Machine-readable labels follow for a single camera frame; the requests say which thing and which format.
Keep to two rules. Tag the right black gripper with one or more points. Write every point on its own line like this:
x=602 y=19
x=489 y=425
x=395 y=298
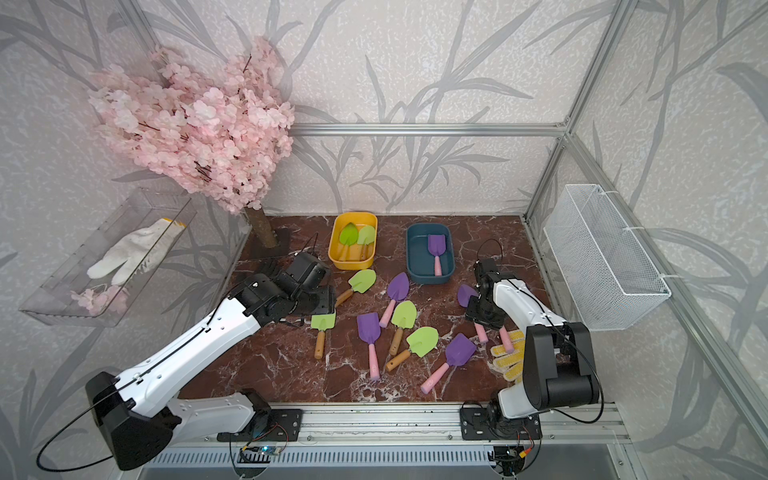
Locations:
x=494 y=323

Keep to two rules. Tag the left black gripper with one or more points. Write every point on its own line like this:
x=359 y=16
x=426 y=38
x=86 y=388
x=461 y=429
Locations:
x=328 y=294

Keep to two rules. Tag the purple shovel pink handle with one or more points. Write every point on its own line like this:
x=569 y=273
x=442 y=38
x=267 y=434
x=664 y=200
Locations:
x=464 y=294
x=369 y=331
x=397 y=291
x=457 y=353
x=436 y=244
x=506 y=341

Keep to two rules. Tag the green shovel wooden handle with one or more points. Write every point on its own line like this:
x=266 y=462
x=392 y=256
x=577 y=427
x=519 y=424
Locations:
x=322 y=323
x=366 y=236
x=404 y=317
x=361 y=282
x=420 y=342

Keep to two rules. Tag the yellow plastic storage box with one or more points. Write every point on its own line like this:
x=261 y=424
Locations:
x=360 y=218

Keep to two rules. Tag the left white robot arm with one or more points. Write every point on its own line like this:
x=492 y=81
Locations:
x=139 y=412

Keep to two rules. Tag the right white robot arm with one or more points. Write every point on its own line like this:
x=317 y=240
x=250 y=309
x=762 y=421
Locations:
x=558 y=360

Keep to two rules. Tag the dark teal storage box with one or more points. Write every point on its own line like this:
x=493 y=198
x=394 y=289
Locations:
x=420 y=262

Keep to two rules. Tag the black and yellow glove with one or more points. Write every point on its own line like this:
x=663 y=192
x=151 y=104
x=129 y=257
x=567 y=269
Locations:
x=268 y=267

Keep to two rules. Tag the yellow dotted work glove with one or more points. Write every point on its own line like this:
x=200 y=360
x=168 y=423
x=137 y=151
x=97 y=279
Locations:
x=510 y=364

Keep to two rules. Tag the white cotton glove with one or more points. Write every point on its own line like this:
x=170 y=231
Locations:
x=137 y=252

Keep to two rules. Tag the pink cherry blossom tree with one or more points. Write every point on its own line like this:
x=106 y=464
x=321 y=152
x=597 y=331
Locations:
x=222 y=137

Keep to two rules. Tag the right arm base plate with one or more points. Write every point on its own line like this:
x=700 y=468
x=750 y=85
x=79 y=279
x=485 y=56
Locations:
x=486 y=422

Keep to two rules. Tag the white wire mesh basket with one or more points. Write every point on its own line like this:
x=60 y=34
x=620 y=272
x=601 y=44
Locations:
x=609 y=275

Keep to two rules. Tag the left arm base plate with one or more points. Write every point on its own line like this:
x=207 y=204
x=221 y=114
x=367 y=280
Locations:
x=277 y=425

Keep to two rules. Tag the aluminium front rail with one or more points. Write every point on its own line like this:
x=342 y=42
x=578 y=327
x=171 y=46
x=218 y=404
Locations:
x=438 y=423

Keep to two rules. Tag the clear acrylic wall shelf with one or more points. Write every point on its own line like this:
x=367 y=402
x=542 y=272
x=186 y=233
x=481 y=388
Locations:
x=98 y=283

